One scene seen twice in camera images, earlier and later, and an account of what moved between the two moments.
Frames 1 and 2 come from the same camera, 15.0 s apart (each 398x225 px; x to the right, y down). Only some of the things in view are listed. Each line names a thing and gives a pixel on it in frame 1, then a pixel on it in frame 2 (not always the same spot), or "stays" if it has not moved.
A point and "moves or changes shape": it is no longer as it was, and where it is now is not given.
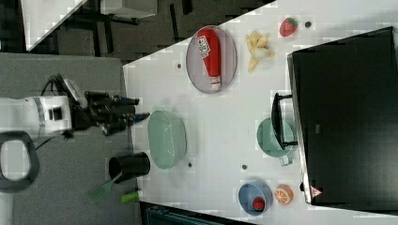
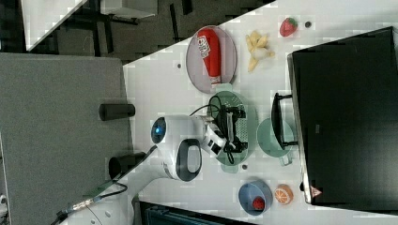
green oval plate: x=167 y=138 moves or changes shape
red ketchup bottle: x=208 y=40 stays
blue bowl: x=249 y=191 stays
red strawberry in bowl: x=258 y=203 stays
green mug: x=269 y=144 stays
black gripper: x=109 y=112 -> x=225 y=125
